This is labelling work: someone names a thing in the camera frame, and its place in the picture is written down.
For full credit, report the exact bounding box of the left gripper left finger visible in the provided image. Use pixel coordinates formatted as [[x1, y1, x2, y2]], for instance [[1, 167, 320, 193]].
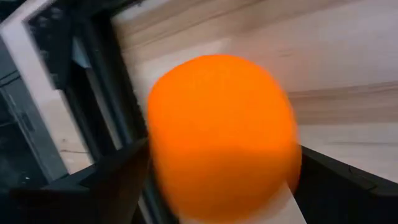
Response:
[[80, 138, 150, 224]]

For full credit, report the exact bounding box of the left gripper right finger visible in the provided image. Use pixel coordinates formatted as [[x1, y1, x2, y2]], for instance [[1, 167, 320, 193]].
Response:
[[294, 145, 377, 224]]

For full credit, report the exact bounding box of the orange fruit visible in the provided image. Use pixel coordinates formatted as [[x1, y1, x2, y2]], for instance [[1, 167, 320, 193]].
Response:
[[146, 53, 302, 223]]

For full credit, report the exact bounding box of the black aluminium table frame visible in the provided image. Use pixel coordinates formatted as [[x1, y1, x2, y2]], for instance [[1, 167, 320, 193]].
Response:
[[24, 0, 150, 224]]

